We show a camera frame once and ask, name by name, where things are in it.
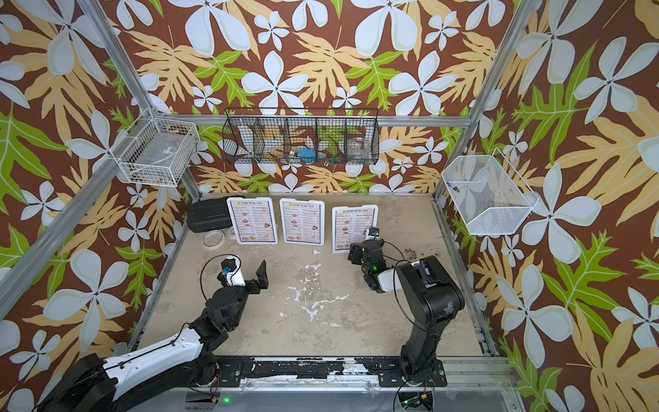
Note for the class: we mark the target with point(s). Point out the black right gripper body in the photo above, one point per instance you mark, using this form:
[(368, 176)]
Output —
[(367, 269)]

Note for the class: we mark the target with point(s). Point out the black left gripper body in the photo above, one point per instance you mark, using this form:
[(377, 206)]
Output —
[(250, 287)]

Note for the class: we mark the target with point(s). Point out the dim sum menu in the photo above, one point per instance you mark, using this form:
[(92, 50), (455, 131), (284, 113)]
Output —
[(302, 221), (252, 220), (354, 227)]

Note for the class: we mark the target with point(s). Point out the white menu holder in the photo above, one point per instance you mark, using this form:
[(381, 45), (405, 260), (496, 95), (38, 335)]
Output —
[(252, 220), (354, 229), (302, 221)]

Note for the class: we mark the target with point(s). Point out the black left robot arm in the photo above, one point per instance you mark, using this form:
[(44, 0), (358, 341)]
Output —
[(185, 359)]

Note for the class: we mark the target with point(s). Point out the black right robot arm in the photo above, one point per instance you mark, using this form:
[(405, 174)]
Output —
[(434, 300)]

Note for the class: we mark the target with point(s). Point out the black plastic case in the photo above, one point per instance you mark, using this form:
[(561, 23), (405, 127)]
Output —
[(208, 215)]

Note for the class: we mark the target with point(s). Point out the blue object in basket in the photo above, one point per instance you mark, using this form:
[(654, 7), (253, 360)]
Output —
[(307, 156)]

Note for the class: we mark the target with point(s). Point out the white mesh basket right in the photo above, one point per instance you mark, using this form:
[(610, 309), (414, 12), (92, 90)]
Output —
[(489, 193)]

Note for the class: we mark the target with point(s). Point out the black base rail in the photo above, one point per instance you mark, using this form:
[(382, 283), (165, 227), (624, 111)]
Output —
[(385, 370)]

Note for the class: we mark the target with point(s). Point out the black wire basket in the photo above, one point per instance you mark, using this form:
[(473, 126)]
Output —
[(339, 136)]

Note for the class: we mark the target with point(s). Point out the white wire basket left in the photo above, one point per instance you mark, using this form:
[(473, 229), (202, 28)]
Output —
[(156, 150)]

